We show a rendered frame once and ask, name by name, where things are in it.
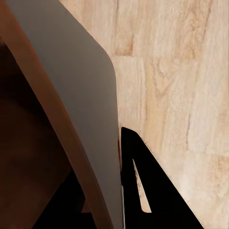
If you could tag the trash can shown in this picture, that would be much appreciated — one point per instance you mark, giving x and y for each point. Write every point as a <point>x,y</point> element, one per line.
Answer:
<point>58,110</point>

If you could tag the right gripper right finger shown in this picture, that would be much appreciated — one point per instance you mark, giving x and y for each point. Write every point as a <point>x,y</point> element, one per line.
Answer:
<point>169,209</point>

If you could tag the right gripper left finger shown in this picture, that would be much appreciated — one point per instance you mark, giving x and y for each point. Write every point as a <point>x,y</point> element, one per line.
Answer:
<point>64,211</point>

